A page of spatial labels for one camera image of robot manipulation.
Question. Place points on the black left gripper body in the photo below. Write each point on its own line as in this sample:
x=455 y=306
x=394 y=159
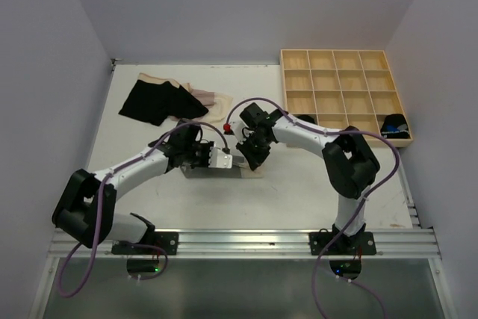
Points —
x=198 y=154

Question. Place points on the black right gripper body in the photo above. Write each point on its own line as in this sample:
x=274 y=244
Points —
x=257 y=149

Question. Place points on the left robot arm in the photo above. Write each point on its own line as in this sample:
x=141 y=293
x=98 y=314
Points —
x=86 y=208

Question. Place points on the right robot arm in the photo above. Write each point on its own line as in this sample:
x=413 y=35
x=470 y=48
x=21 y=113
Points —
x=350 y=163

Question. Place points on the pink beige underwear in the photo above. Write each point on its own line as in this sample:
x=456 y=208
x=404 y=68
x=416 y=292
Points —
x=218 y=104

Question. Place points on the dark rolled underwear in tray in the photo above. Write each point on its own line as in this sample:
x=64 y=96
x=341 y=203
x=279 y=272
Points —
x=307 y=118

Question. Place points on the black underwear tan waistband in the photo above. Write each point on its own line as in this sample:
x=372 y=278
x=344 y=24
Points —
x=153 y=103

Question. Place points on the black blue rolled underwear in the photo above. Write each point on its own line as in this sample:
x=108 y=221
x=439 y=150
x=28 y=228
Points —
x=395 y=126

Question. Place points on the wooden compartment tray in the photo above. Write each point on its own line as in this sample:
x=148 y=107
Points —
x=341 y=87

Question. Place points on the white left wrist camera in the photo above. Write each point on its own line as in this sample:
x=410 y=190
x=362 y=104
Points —
x=218 y=159

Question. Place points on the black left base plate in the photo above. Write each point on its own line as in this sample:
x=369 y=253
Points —
x=153 y=243

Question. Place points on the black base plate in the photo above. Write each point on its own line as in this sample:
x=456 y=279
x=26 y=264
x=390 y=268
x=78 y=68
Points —
x=341 y=243
x=153 y=243

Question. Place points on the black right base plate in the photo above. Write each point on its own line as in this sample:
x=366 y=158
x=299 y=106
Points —
x=341 y=243

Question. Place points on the aluminium front rail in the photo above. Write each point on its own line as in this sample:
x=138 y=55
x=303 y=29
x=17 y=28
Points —
x=295 y=244

